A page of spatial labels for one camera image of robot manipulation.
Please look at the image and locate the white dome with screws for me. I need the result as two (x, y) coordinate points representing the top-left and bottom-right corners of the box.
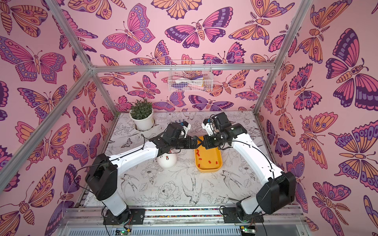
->
(156, 153), (177, 169)

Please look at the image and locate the green plant in white pot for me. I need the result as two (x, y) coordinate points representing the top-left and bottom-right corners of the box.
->
(130, 98), (155, 131)

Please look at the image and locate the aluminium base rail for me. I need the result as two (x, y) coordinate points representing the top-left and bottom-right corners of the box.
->
(59, 205), (306, 228)

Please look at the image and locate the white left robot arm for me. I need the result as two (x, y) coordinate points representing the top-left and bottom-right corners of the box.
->
(85, 122), (203, 224)

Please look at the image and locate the aluminium frame corner post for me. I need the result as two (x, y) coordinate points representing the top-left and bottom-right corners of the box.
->
(46, 0), (118, 116)

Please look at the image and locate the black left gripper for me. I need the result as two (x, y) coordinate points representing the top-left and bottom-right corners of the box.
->
(170, 137), (203, 150)

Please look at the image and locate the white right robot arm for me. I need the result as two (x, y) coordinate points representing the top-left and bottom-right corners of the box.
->
(202, 112), (297, 221)

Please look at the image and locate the yellow plastic tray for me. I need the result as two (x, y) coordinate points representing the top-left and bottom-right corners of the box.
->
(195, 141), (223, 173)

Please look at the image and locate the white wire wall basket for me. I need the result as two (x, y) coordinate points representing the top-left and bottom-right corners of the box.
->
(167, 59), (214, 92)

